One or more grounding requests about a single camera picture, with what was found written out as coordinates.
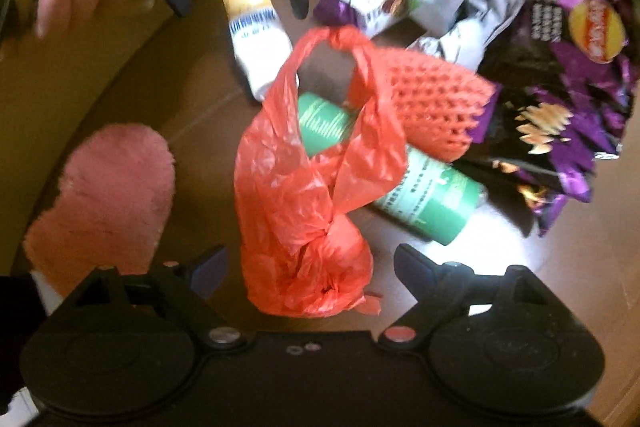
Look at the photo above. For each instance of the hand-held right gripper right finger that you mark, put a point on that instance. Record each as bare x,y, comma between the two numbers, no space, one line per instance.
412,274

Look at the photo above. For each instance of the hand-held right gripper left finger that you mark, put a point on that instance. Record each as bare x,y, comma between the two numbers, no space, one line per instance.
210,271

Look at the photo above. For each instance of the green cylindrical can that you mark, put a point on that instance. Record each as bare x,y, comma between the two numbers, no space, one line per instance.
322,122
432,197

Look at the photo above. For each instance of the white and gold tube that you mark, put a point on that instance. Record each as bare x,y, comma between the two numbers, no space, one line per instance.
255,32

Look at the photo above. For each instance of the orange plastic bag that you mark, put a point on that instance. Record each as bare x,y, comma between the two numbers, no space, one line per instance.
295,197

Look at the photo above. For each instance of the purple chip bag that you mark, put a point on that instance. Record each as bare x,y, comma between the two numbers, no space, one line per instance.
565,72

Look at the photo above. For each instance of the pink fluffy slipper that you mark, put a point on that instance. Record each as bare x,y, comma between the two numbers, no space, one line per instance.
105,197

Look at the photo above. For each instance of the orange foam net sleeve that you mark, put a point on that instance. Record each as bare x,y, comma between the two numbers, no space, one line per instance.
430,102

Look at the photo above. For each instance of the crumpled silver wrapper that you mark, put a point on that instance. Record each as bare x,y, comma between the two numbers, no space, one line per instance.
480,7

